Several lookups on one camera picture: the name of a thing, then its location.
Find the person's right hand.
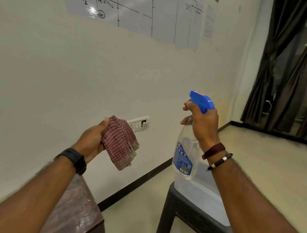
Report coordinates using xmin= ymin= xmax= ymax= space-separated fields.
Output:
xmin=180 ymin=100 xmax=221 ymax=152

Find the person's left hand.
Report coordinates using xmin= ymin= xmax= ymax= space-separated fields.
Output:
xmin=72 ymin=117 xmax=110 ymax=164

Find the red checked cleaning cloth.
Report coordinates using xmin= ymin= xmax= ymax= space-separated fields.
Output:
xmin=100 ymin=115 xmax=140 ymax=171

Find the blue-trigger clear spray bottle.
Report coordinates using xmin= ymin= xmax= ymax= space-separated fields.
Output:
xmin=172 ymin=90 xmax=215 ymax=181

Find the brown wooden cabinet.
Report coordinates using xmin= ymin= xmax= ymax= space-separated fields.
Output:
xmin=39 ymin=174 xmax=106 ymax=233

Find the person's right forearm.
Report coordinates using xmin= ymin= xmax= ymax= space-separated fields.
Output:
xmin=209 ymin=157 xmax=299 ymax=233

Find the person's left forearm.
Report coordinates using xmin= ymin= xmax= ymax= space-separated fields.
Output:
xmin=0 ymin=158 xmax=77 ymax=233

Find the black smartwatch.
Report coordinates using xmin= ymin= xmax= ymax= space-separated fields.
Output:
xmin=54 ymin=148 xmax=87 ymax=176

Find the maroon thread wristband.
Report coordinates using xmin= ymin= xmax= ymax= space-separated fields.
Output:
xmin=201 ymin=142 xmax=226 ymax=160

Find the clear plastic container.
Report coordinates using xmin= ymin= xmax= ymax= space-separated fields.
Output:
xmin=173 ymin=161 xmax=231 ymax=227

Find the dark brown curtain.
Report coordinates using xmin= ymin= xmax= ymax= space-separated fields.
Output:
xmin=240 ymin=0 xmax=307 ymax=139

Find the dark woven plastic stool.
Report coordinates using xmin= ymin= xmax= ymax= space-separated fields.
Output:
xmin=156 ymin=181 xmax=234 ymax=233

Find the white paper notice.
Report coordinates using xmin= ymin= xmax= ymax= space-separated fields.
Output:
xmin=201 ymin=4 xmax=219 ymax=41

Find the glass window door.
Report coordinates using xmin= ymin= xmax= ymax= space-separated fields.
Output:
xmin=264 ymin=24 xmax=307 ymax=135

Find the black silver beaded bracelet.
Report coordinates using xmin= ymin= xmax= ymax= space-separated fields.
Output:
xmin=206 ymin=153 xmax=233 ymax=171

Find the wide white switch socket panel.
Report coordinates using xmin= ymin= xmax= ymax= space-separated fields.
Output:
xmin=126 ymin=116 xmax=150 ymax=133

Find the white wall chart sheet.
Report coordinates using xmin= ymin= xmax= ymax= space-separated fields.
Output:
xmin=65 ymin=0 xmax=206 ymax=52

